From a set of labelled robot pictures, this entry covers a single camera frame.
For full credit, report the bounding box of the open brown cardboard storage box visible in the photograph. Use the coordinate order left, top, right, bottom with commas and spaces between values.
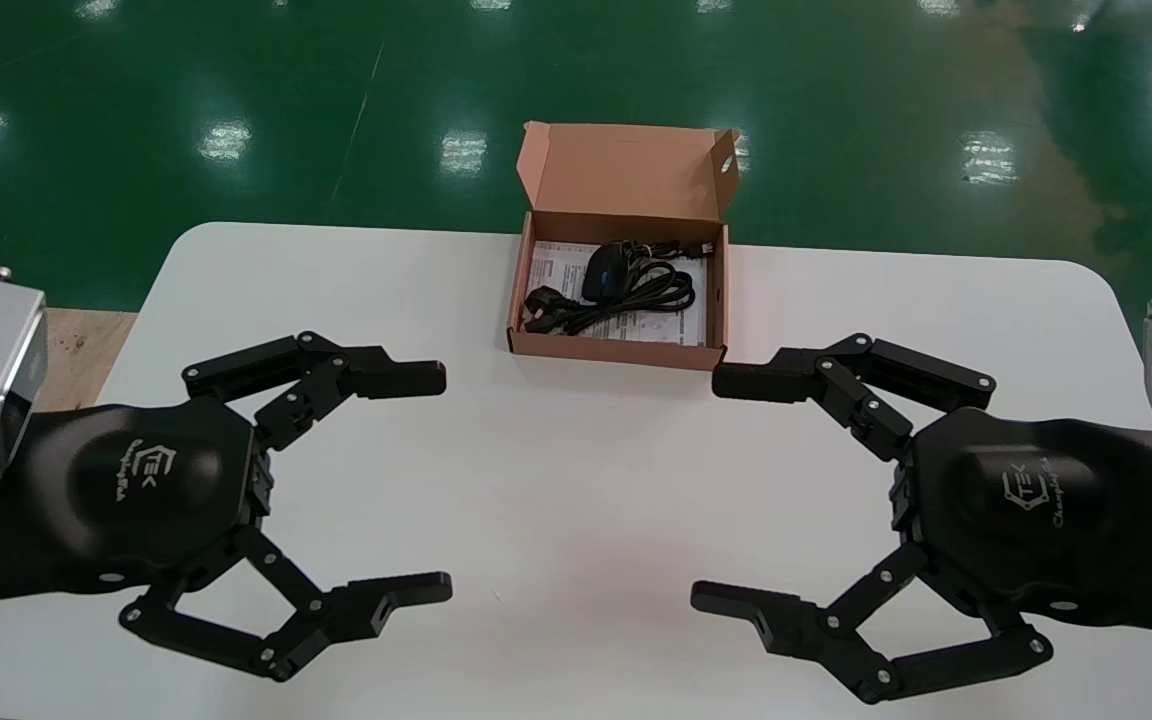
506, 122, 742, 373

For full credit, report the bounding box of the printed white paper sheet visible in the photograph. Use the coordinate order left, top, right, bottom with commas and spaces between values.
526, 243, 709, 348

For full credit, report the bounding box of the black power cord with plug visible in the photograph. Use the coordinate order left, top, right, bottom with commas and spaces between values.
523, 262, 697, 336

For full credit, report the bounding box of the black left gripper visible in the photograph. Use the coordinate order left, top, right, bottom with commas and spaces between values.
0, 330, 454, 683

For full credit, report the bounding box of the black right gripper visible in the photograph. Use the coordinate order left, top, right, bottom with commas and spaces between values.
689, 333, 1152, 705

